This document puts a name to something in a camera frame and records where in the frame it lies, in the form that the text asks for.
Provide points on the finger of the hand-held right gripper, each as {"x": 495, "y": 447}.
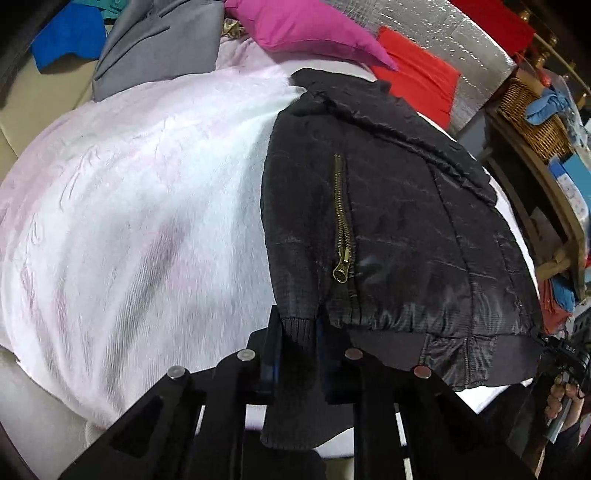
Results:
{"x": 542, "y": 344}

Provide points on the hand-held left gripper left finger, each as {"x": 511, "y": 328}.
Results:
{"x": 270, "y": 364}

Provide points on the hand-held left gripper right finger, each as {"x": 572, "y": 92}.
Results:
{"x": 328, "y": 369}

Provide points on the black puffer jacket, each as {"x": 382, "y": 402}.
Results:
{"x": 392, "y": 230}

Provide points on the person's right forearm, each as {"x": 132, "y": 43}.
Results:
{"x": 577, "y": 450}

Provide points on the person's right hand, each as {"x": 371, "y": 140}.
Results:
{"x": 577, "y": 399}

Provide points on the coral cloth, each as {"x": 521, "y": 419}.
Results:
{"x": 554, "y": 309}

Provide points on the white printed packet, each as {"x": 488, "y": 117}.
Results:
{"x": 570, "y": 194}

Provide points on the wooden shelf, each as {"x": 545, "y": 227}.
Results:
{"x": 545, "y": 184}

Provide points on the blue cardboard box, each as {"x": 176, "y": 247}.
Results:
{"x": 568, "y": 165}

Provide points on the white embossed blanket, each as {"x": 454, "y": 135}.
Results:
{"x": 138, "y": 207}

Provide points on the wicker basket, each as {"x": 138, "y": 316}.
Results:
{"x": 540, "y": 136}

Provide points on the light blue cloth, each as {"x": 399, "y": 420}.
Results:
{"x": 547, "y": 106}

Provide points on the wooden stair railing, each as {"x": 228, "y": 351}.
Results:
{"x": 540, "y": 57}

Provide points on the red pillow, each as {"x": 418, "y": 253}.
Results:
{"x": 415, "y": 78}

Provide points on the silver insulation mat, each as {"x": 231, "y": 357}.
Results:
{"x": 471, "y": 55}

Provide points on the red velvet cloth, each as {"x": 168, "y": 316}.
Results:
{"x": 494, "y": 18}

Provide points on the grey garment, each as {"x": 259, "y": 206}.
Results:
{"x": 152, "y": 50}

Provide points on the pink pillow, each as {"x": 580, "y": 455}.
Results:
{"x": 300, "y": 23}

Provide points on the beige sofa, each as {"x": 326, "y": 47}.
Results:
{"x": 37, "y": 101}

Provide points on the blue garment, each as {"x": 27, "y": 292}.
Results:
{"x": 64, "y": 37}

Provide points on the teal garment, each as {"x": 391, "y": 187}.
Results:
{"x": 108, "y": 7}

